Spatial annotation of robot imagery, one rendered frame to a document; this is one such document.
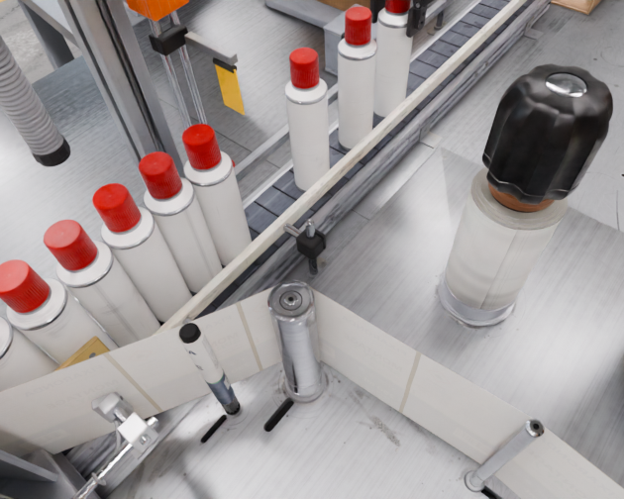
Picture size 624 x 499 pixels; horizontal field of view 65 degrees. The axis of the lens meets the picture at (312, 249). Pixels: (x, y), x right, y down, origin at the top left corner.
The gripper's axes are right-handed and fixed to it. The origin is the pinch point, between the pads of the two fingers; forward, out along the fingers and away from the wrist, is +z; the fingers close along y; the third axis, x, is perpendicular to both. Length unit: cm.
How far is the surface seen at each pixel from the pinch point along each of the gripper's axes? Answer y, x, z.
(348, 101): 0.5, -11.6, 7.1
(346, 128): 0.3, -11.6, 11.9
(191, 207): 2.4, -40.5, 1.0
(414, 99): 4.2, 0.7, 12.8
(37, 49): -230, 27, 107
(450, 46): -0.9, 21.4, 16.3
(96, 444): 6, -63, 17
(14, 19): -268, 37, 107
